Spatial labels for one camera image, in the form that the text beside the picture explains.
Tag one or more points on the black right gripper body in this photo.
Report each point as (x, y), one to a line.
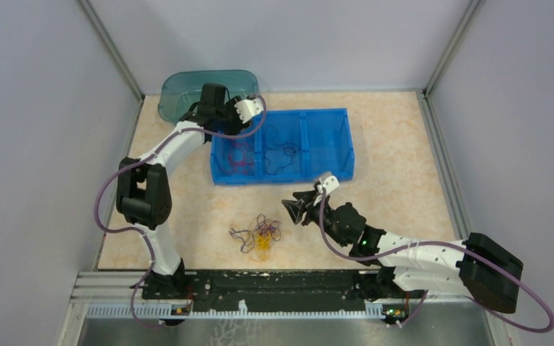
(313, 214)

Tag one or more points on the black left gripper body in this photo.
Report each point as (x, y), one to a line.
(230, 122)

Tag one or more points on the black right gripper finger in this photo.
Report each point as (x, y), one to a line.
(305, 197)
(298, 211)

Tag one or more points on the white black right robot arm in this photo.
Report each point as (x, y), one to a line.
(476, 267)

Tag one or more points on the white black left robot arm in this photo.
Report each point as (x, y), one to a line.
(143, 188)

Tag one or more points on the blue three-compartment plastic bin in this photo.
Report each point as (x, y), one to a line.
(292, 146)

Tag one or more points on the teal transparent plastic tub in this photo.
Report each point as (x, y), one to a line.
(181, 90)

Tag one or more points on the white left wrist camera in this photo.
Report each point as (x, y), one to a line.
(247, 109)

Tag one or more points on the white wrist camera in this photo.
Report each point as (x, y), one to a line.
(327, 183)
(247, 109)

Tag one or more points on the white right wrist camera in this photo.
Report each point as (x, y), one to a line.
(327, 183)

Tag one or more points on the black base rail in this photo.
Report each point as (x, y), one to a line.
(273, 291)

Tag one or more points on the grey slotted cable duct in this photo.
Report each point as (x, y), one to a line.
(167, 311)

